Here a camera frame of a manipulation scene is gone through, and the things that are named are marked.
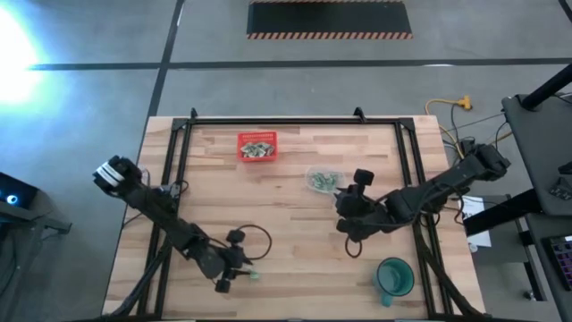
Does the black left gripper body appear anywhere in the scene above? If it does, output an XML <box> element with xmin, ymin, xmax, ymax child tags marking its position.
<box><xmin>209</xmin><ymin>248</ymin><xmax>249</xmax><ymax>294</ymax></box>

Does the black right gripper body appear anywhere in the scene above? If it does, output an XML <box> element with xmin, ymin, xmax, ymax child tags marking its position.
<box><xmin>334</xmin><ymin>167</ymin><xmax>391</xmax><ymax>227</ymax></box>

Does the clear plastic container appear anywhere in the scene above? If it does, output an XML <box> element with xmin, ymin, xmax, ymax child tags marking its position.
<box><xmin>303</xmin><ymin>165</ymin><xmax>346</xmax><ymax>196</ymax></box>

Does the green glass mug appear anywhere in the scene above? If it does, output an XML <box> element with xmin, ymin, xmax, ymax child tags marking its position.
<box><xmin>373</xmin><ymin>257</ymin><xmax>416</xmax><ymax>309</ymax></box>

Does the white paper sheet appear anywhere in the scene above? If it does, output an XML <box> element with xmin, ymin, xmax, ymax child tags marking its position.
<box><xmin>458</xmin><ymin>194</ymin><xmax>492</xmax><ymax>249</ymax></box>

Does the orange plastic basket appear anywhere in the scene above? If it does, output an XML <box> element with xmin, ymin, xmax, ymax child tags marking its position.
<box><xmin>236</xmin><ymin>130</ymin><xmax>279</xmax><ymax>164</ymax></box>

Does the black stand leg beam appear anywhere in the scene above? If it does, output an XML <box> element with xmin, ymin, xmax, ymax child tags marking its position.
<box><xmin>463</xmin><ymin>188</ymin><xmax>544</xmax><ymax>237</ymax></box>

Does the dark grey desk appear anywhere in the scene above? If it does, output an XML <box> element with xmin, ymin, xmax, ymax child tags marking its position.
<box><xmin>513</xmin><ymin>213</ymin><xmax>572</xmax><ymax>322</ymax></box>

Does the dark grey side table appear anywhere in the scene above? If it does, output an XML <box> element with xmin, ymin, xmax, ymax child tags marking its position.
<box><xmin>500</xmin><ymin>92</ymin><xmax>572</xmax><ymax>216</ymax></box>

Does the black hazard-striped floor mat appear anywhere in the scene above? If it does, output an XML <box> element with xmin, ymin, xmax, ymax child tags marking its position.
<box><xmin>245</xmin><ymin>0</ymin><xmax>414</xmax><ymax>40</ymax></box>

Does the dark grey low stand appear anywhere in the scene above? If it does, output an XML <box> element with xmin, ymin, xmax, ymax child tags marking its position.
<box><xmin>0</xmin><ymin>200</ymin><xmax>72</xmax><ymax>234</ymax></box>

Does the colourful backlit keyboard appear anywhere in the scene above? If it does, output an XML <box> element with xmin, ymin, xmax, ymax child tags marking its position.
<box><xmin>548</xmin><ymin>235</ymin><xmax>572</xmax><ymax>292</ymax></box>

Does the black round pole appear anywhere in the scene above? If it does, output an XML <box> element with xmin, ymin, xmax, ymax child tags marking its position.
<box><xmin>520</xmin><ymin>62</ymin><xmax>572</xmax><ymax>112</ymax></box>

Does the black device blue light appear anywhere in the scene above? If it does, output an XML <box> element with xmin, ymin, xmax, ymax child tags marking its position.
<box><xmin>0</xmin><ymin>172</ymin><xmax>39</xmax><ymax>209</ymax></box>

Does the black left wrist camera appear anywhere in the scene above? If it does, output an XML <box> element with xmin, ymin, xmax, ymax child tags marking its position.
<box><xmin>225</xmin><ymin>227</ymin><xmax>247</xmax><ymax>246</ymax></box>

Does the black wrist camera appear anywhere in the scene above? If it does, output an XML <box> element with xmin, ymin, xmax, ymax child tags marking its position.
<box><xmin>225</xmin><ymin>227</ymin><xmax>247</xmax><ymax>246</ymax></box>
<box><xmin>335</xmin><ymin>219</ymin><xmax>376</xmax><ymax>243</ymax></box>

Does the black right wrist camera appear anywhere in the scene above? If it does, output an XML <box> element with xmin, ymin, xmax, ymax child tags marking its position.
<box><xmin>335</xmin><ymin>219</ymin><xmax>376</xmax><ymax>243</ymax></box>

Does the black left camera cable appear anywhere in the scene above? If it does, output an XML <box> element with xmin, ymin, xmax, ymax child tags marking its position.
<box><xmin>209</xmin><ymin>223</ymin><xmax>273</xmax><ymax>262</ymax></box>

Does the black camera cable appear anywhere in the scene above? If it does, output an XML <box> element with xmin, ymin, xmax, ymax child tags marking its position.
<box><xmin>209</xmin><ymin>223</ymin><xmax>273</xmax><ymax>262</ymax></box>
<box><xmin>343</xmin><ymin>234</ymin><xmax>364</xmax><ymax>259</ymax></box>

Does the black right camera cable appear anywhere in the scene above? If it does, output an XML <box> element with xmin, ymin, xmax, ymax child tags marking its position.
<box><xmin>343</xmin><ymin>234</ymin><xmax>364</xmax><ymax>259</ymax></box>

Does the black metal table frame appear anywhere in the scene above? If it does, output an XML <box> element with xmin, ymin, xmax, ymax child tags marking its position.
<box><xmin>105</xmin><ymin>106</ymin><xmax>482</xmax><ymax>321</ymax></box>

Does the black floor cable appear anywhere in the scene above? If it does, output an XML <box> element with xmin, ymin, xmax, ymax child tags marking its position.
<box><xmin>442</xmin><ymin>103</ymin><xmax>515</xmax><ymax>162</ymax></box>

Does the yellow extension cable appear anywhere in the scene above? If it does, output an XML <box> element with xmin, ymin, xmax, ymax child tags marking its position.
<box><xmin>423</xmin><ymin>94</ymin><xmax>474</xmax><ymax>160</ymax></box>

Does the black perforated bracket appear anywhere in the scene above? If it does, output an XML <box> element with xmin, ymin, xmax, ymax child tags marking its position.
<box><xmin>548</xmin><ymin>176</ymin><xmax>572</xmax><ymax>201</ymax></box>

